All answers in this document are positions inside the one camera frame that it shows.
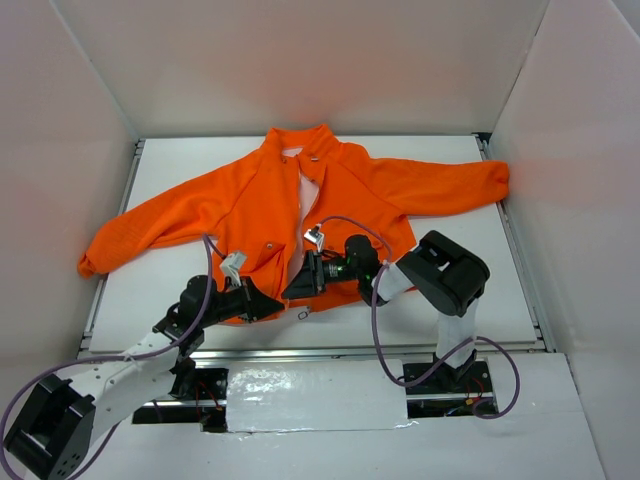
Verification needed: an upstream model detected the orange zip jacket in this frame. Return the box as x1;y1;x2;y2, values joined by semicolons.
77;125;509;298

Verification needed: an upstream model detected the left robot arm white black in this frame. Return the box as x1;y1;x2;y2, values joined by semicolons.
2;275;284;479

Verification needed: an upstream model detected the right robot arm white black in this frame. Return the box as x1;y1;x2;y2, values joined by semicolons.
282;230;490;391

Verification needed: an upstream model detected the white cover board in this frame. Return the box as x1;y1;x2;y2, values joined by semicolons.
226;360;408;433

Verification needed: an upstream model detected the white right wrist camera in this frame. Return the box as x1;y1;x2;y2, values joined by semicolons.
303;224;325;252

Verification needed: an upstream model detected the aluminium table rail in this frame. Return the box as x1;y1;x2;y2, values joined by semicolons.
74;344;556;364

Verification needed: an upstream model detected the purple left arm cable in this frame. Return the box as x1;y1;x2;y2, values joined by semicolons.
0;233;226;476

